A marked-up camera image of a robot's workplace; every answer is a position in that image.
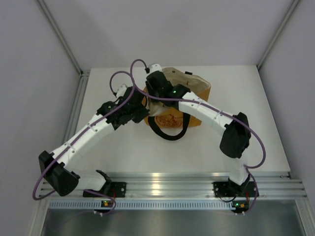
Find tan canvas tote bag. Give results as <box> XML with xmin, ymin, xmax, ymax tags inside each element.
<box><xmin>144</xmin><ymin>64</ymin><xmax>211</xmax><ymax>141</ymax></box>

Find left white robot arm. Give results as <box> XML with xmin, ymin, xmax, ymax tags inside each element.
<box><xmin>38</xmin><ymin>85</ymin><xmax>149</xmax><ymax>197</ymax></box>

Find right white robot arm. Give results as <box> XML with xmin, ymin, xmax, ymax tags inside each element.
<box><xmin>146</xmin><ymin>71</ymin><xmax>251</xmax><ymax>196</ymax></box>

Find left aluminium frame post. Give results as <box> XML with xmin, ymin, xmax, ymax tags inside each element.
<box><xmin>35</xmin><ymin>0</ymin><xmax>83</xmax><ymax>76</ymax></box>

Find aluminium frame post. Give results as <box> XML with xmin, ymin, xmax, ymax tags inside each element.
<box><xmin>256</xmin><ymin>0</ymin><xmax>302</xmax><ymax>71</ymax></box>
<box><xmin>35</xmin><ymin>0</ymin><xmax>83</xmax><ymax>76</ymax></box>

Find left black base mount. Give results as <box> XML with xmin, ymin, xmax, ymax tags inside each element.
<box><xmin>83</xmin><ymin>181</ymin><xmax>127</xmax><ymax>198</ymax></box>

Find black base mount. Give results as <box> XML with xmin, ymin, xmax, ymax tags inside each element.
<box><xmin>213</xmin><ymin>181</ymin><xmax>237</xmax><ymax>198</ymax></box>
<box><xmin>83</xmin><ymin>181</ymin><xmax>127</xmax><ymax>198</ymax></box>

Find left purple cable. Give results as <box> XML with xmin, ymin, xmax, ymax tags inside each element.
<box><xmin>31</xmin><ymin>70</ymin><xmax>136</xmax><ymax>217</ymax></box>

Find purple cable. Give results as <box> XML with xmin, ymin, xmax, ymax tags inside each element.
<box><xmin>129</xmin><ymin>59</ymin><xmax>267</xmax><ymax>217</ymax></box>
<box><xmin>31</xmin><ymin>70</ymin><xmax>136</xmax><ymax>217</ymax></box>

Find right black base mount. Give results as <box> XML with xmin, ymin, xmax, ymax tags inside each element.
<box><xmin>213</xmin><ymin>181</ymin><xmax>237</xmax><ymax>198</ymax></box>

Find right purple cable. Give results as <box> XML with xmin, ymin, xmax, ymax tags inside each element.
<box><xmin>129</xmin><ymin>59</ymin><xmax>267</xmax><ymax>217</ymax></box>

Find grey slotted cable duct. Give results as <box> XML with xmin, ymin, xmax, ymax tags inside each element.
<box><xmin>49</xmin><ymin>200</ymin><xmax>245</xmax><ymax>210</ymax></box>

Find aluminium mounting rail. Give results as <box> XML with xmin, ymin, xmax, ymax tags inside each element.
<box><xmin>39</xmin><ymin>171</ymin><xmax>308</xmax><ymax>197</ymax></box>

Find right aluminium frame post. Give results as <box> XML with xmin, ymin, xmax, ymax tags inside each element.
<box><xmin>256</xmin><ymin>0</ymin><xmax>302</xmax><ymax>71</ymax></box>

